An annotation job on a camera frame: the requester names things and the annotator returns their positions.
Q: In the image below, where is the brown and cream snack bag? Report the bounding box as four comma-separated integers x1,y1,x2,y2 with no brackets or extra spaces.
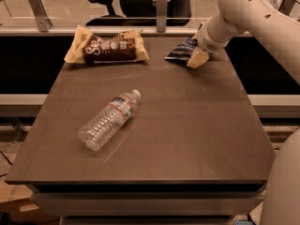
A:
65,25,149,65

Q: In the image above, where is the clear plastic water bottle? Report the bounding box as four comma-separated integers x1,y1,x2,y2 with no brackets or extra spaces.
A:
78,90,141,151

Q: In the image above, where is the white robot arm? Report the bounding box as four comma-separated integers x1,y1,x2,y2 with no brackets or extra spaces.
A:
196,0,300,225

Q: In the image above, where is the blue chip bag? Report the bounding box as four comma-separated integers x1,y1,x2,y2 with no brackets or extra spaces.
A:
165,37,197,62

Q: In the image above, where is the left metal bracket post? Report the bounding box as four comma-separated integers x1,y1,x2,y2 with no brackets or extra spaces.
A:
28,0,53,32

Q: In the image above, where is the glass partition panel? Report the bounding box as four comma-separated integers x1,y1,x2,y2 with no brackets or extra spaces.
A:
0,0,218,27

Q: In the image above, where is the black office chair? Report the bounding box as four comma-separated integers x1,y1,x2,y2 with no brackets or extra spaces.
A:
86,0,191,26

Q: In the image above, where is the right metal bracket post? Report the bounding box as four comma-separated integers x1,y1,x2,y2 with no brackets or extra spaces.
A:
278,0,297,16

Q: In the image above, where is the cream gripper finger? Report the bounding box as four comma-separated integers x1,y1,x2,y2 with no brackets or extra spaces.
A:
192,23,203,40
187,47,209,68

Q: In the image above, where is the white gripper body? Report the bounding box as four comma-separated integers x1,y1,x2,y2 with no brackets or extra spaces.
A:
198,16,232,54

